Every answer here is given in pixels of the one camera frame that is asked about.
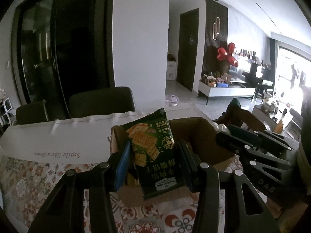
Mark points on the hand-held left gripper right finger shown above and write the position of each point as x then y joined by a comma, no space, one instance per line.
187,165

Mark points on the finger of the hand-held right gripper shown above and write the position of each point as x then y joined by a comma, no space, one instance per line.
243,133
228,142

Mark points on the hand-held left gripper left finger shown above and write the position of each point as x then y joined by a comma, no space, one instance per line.
122,165

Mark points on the brown cardboard box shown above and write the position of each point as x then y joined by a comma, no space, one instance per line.
204,136

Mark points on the green cracker packet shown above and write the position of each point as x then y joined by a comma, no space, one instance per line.
158,155

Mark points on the white plastic bag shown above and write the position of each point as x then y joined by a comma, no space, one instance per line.
222,128

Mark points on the green cloth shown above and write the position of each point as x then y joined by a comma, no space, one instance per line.
234,104

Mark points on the white low cabinet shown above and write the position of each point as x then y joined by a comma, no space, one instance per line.
226,92

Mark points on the blue box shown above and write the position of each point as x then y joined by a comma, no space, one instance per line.
222,85

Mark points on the black piano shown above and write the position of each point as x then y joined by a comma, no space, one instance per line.
255,77

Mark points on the white printed table cover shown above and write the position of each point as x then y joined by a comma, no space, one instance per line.
73,136

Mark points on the wide dark upholstered chair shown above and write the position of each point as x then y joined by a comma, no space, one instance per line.
102,102

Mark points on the dark curtain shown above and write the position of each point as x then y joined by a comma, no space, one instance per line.
273,65

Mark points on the red balloon decoration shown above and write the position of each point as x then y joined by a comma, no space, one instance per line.
226,53

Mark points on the stack of white boxes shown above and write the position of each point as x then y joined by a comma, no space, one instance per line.
172,69

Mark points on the floral patterned tablecloth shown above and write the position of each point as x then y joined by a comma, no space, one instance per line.
29,182

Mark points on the dark interior door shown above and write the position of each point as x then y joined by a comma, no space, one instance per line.
187,51

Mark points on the narrow dark upholstered chair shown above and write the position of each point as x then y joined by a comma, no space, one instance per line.
31,112

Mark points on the door ornament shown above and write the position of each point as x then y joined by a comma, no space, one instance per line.
191,39

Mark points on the white storage rack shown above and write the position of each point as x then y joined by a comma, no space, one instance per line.
6,106

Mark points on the dark glass sliding door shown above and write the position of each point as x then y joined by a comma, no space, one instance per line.
63,41

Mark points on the wall shelf with ornaments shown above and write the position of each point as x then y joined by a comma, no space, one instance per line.
245,54

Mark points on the dark slatted wall panel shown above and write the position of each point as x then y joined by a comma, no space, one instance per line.
210,55

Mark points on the clip-shaped wall light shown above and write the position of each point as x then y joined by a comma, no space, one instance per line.
216,28

